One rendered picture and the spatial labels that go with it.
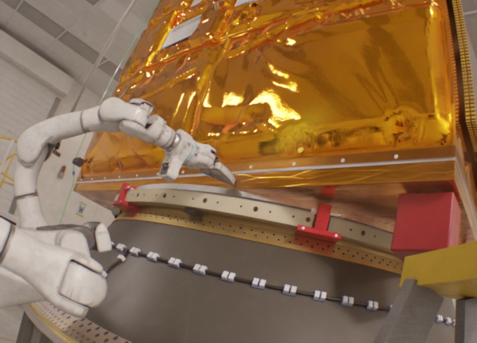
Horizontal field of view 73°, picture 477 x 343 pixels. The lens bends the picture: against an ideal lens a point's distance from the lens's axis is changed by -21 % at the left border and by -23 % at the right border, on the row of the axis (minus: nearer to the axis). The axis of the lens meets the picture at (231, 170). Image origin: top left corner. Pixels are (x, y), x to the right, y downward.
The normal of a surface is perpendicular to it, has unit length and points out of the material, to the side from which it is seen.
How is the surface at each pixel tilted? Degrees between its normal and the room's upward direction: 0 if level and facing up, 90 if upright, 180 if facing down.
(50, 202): 90
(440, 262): 90
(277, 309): 62
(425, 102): 91
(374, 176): 90
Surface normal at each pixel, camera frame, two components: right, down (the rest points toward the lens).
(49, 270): 0.59, -0.14
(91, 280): 0.81, 0.04
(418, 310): 0.20, -0.24
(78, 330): -0.15, -0.95
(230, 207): -0.31, -0.41
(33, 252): 0.73, -0.39
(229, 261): -0.11, -0.78
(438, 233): -0.65, -0.43
